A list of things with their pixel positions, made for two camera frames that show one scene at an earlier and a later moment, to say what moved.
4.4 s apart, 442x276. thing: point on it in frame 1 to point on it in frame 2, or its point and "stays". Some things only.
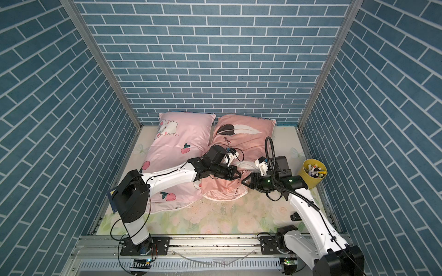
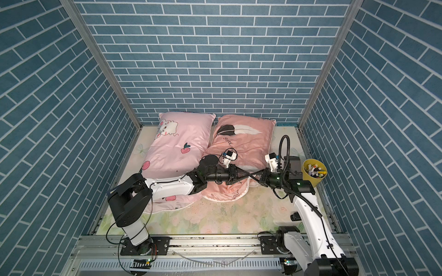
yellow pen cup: x=312 y=172 stays
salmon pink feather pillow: x=248 y=135 stays
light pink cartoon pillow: x=178 y=138 stays
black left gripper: x=230 y=171 to x=231 y=173
